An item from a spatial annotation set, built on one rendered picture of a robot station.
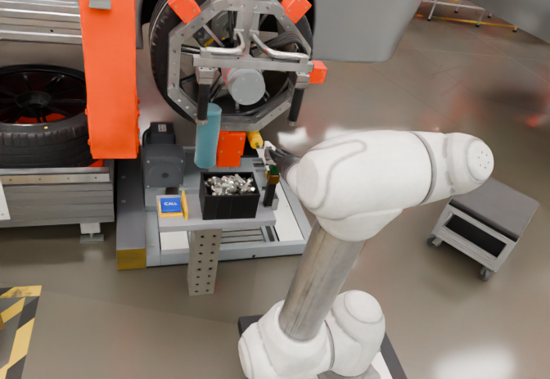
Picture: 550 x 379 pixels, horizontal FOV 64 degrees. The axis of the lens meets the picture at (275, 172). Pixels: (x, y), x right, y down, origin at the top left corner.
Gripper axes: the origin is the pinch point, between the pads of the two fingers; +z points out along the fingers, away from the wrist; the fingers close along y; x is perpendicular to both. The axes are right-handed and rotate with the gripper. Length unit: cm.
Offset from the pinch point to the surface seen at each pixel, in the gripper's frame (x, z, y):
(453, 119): 35, 138, -222
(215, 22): -37, 71, 2
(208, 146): 6.0, 21.3, 17.1
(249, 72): -24.9, 10.9, 5.5
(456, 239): 57, 5, -108
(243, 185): 14.0, 0.4, 9.0
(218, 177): 13.9, 9.3, 16.1
